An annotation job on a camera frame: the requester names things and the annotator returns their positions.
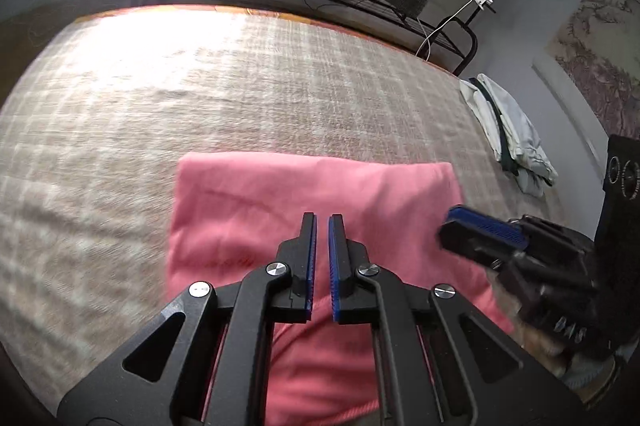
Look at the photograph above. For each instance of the beige plaid bed blanket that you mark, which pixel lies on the beige plaid bed blanket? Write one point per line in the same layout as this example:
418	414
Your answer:
92	135

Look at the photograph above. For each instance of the folded white clothes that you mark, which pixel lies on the folded white clothes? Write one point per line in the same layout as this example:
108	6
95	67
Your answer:
510	134

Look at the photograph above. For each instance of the landscape wall poster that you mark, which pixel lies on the landscape wall poster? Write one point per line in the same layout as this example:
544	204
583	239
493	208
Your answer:
598	48

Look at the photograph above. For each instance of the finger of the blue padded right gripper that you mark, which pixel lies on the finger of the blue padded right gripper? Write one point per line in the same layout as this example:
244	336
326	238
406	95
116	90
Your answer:
480	238

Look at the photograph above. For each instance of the pink shirt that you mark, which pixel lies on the pink shirt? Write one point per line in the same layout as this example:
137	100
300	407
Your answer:
231	212

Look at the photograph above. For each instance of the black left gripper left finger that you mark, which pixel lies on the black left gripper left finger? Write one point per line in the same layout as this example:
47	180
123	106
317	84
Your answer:
283	290

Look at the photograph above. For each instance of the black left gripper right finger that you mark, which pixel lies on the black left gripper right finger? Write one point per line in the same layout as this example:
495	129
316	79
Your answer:
361	291

